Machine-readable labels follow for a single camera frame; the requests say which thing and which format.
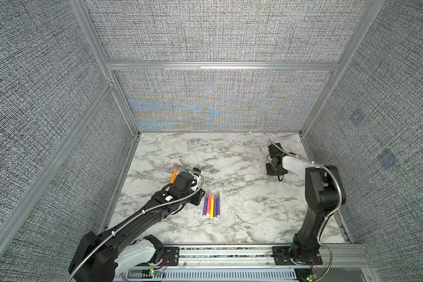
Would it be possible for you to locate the orange highlighter pen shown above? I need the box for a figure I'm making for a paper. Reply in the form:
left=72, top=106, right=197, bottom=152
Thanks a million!
left=170, top=168, right=178, bottom=184

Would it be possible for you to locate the purple highlighter pen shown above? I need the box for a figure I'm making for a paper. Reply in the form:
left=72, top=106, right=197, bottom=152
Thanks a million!
left=215, top=192, right=221, bottom=217
left=211, top=193, right=219, bottom=218
left=203, top=192, right=209, bottom=217

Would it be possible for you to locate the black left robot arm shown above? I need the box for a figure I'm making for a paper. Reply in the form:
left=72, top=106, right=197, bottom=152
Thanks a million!
left=68, top=168, right=205, bottom=282

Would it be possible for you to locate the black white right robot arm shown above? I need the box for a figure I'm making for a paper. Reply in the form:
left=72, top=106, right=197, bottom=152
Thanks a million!
left=266, top=142, right=346, bottom=265

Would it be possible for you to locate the yellow highlighter pen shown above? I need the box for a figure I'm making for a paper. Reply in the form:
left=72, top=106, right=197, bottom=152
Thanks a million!
left=209, top=195, right=215, bottom=219

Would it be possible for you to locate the pink highlighter pen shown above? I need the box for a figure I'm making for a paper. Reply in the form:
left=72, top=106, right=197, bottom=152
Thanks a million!
left=206, top=193, right=212, bottom=216

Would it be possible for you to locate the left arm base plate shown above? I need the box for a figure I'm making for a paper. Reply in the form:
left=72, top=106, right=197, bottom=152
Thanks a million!
left=151, top=247, right=180, bottom=266

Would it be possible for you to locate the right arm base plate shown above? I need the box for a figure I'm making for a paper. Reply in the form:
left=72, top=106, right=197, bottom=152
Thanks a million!
left=271, top=246, right=323, bottom=266

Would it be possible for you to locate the white vented cable duct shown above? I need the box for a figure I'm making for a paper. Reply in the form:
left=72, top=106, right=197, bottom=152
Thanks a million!
left=114, top=269, right=299, bottom=282

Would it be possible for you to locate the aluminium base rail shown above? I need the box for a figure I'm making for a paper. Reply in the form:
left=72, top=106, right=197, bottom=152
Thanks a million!
left=162, top=244, right=374, bottom=270

